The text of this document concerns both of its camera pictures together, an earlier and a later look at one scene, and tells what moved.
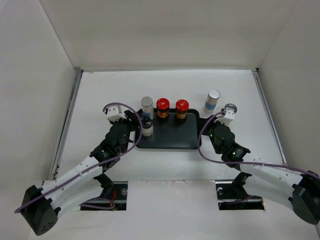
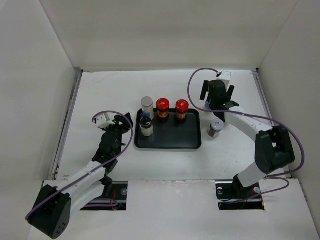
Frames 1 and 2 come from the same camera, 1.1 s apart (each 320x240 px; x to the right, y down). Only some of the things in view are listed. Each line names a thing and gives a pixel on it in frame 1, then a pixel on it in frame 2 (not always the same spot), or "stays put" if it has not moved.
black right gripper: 202,122 → 205,89
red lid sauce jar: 163,106 stays put
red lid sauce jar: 182,106 stays put
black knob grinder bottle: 147,126 stays put
